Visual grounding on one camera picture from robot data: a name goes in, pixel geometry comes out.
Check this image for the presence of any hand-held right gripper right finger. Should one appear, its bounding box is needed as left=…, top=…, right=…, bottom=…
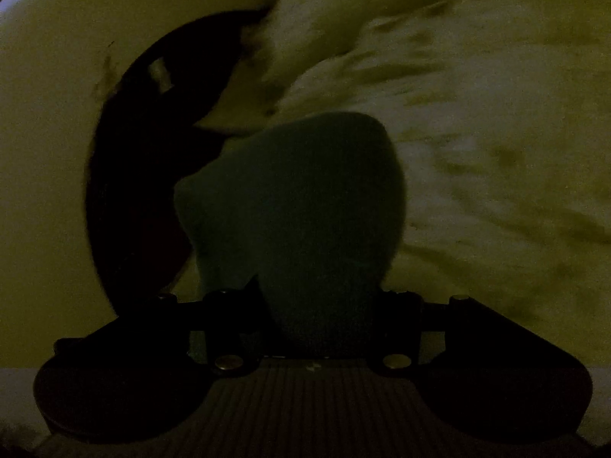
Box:
left=370, top=290, right=585, bottom=379

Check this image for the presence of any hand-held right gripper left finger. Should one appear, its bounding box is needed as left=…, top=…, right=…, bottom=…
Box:
left=52, top=276, right=278, bottom=377

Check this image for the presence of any dark green ribbed sweater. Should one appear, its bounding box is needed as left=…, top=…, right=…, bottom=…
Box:
left=174, top=111, right=407, bottom=360

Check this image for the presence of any pale leaf print blanket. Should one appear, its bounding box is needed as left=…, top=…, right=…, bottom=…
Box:
left=193, top=0, right=611, bottom=368

